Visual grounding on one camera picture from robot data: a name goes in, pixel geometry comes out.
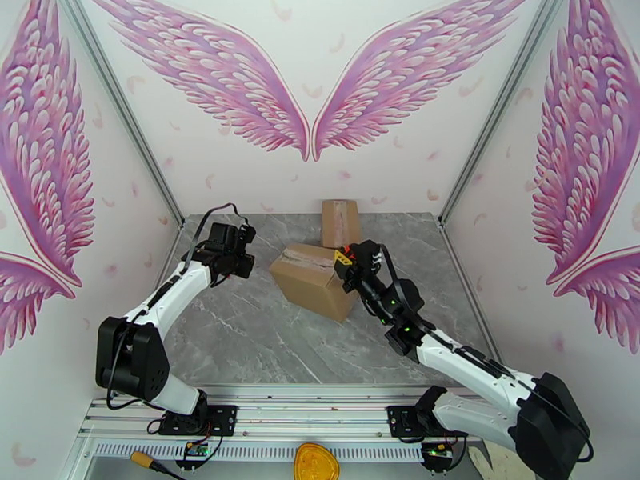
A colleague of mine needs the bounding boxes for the plain brown cardboard box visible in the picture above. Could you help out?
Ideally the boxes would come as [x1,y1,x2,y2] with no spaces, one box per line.
[321,199,361,248]

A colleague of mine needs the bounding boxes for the printed brown cardboard box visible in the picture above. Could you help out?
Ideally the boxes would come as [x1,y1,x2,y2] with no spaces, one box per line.
[269,242,359,323]

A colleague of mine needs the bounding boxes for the yellow round disc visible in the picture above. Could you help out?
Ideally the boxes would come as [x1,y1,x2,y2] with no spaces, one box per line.
[294,442,341,480]

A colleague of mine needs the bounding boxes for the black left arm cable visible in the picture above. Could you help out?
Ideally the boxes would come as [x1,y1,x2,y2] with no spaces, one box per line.
[102,202,251,412]

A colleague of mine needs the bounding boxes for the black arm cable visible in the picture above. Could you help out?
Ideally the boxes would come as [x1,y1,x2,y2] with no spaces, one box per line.
[102,202,251,412]
[379,243,595,465]

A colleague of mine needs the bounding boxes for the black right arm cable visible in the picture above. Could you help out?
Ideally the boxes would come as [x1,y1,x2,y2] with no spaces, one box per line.
[379,243,595,465]

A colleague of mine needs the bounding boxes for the aluminium table edge rail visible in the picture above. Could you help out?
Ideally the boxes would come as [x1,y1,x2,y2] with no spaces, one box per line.
[107,224,187,401]
[438,223,502,366]

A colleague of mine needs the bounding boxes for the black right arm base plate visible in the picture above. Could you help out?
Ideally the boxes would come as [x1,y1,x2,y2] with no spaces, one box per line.
[387,405,451,441]

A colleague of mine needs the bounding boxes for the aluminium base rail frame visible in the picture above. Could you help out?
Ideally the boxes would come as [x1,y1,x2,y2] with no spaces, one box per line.
[77,383,501,480]

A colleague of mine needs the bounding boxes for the aluminium corner post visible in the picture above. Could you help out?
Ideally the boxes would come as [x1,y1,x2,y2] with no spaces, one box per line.
[438,0,576,229]
[54,0,187,230]

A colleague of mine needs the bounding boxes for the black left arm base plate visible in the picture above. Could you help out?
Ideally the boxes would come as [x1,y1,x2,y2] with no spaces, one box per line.
[158,404,238,437]

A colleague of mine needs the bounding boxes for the white slotted cable duct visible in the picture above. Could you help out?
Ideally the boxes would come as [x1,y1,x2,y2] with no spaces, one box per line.
[92,439,431,463]

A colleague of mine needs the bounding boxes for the yellow connector with black cable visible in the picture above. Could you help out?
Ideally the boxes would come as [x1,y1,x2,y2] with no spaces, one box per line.
[130,450,189,480]

